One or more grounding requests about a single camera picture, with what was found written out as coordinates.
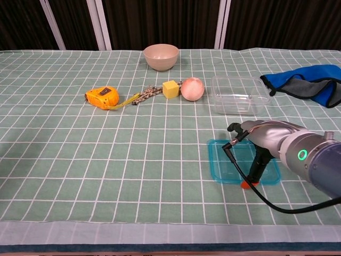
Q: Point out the green checked tablecloth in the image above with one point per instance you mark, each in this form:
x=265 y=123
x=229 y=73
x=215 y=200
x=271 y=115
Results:
x=106 y=160

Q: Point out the beige bowl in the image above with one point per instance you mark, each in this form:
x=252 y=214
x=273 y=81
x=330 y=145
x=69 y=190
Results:
x=161 y=57

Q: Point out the blue grey cloth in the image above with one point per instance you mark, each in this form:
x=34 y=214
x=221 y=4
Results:
x=293 y=73

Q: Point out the clear plastic container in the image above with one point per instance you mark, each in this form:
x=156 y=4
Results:
x=239 y=93

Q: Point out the orange tape measure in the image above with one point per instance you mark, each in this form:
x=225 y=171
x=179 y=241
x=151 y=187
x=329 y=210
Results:
x=102 y=98

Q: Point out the dark pleated curtain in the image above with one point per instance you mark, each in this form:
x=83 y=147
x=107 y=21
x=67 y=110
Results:
x=160 y=24

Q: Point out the blue transparent container lid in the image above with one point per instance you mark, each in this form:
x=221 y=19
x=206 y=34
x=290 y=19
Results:
x=221 y=165

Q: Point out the pink peach ball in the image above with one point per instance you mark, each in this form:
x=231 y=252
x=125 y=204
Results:
x=192 y=89

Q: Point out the white metal frame post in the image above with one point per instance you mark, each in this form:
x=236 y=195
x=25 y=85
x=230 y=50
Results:
x=222 y=26
x=100 y=26
x=53 y=26

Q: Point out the yellow cube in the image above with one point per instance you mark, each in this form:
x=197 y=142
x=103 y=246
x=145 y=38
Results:
x=170 y=90

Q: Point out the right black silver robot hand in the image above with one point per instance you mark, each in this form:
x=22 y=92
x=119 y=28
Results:
x=266 y=136

